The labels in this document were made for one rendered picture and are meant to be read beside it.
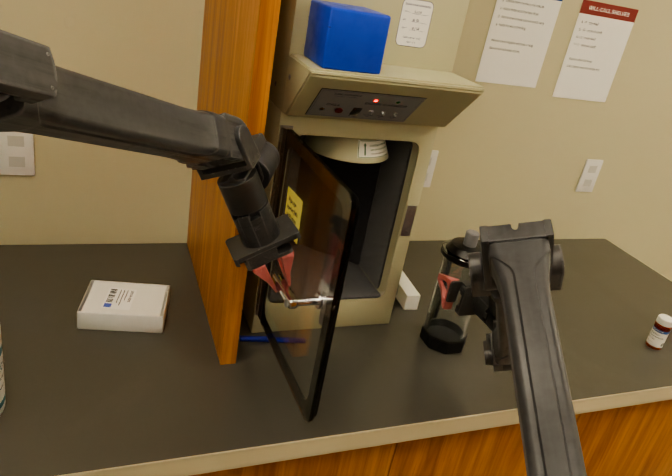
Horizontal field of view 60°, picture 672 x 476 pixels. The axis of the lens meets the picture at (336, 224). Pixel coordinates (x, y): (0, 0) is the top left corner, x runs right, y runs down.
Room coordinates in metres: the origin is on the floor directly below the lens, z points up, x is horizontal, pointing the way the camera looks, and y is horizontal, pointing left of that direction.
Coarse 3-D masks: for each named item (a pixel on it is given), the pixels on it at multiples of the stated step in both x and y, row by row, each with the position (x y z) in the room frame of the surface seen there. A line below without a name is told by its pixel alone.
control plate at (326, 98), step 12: (324, 96) 0.95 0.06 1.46; (336, 96) 0.95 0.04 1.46; (348, 96) 0.96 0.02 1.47; (360, 96) 0.97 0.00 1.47; (372, 96) 0.97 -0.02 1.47; (384, 96) 0.98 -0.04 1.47; (396, 96) 0.99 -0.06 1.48; (408, 96) 0.99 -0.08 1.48; (312, 108) 0.97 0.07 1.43; (348, 108) 0.99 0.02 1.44; (372, 108) 1.00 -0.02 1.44; (384, 108) 1.01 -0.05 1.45; (396, 108) 1.02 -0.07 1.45; (408, 108) 1.02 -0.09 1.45; (384, 120) 1.05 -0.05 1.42; (396, 120) 1.05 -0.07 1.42
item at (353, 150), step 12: (312, 144) 1.11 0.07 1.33; (324, 144) 1.10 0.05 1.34; (336, 144) 1.09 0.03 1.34; (348, 144) 1.09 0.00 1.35; (360, 144) 1.10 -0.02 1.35; (372, 144) 1.11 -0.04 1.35; (384, 144) 1.14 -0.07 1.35; (336, 156) 1.08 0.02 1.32; (348, 156) 1.08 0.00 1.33; (360, 156) 1.09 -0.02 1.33; (372, 156) 1.10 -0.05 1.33; (384, 156) 1.13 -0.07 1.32
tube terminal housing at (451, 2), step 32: (288, 0) 1.04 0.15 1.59; (352, 0) 1.04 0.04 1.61; (384, 0) 1.06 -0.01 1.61; (448, 0) 1.11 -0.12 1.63; (288, 32) 1.02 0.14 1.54; (448, 32) 1.12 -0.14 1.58; (416, 64) 1.10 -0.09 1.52; (448, 64) 1.13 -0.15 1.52; (320, 128) 1.03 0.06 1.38; (352, 128) 1.06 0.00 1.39; (384, 128) 1.08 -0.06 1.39; (416, 128) 1.11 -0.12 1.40; (416, 160) 1.12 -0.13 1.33; (416, 192) 1.13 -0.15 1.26; (256, 288) 1.00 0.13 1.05; (384, 288) 1.15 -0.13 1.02; (256, 320) 1.00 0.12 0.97; (352, 320) 1.09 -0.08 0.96; (384, 320) 1.13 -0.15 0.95
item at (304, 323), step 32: (288, 160) 0.95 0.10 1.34; (320, 160) 0.84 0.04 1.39; (320, 192) 0.81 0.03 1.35; (352, 192) 0.73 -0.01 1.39; (320, 224) 0.79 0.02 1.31; (352, 224) 0.72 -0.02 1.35; (320, 256) 0.77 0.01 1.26; (320, 288) 0.76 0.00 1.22; (288, 320) 0.85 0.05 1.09; (320, 320) 0.74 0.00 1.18; (288, 352) 0.82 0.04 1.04; (320, 352) 0.72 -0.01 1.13; (288, 384) 0.80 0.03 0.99; (320, 384) 0.72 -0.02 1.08
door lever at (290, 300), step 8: (280, 280) 0.78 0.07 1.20; (280, 288) 0.76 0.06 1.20; (288, 288) 0.76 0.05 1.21; (288, 296) 0.74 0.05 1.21; (320, 296) 0.75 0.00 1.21; (288, 304) 0.73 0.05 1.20; (296, 304) 0.73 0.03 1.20; (304, 304) 0.74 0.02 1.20; (312, 304) 0.74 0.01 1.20; (320, 304) 0.74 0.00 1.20
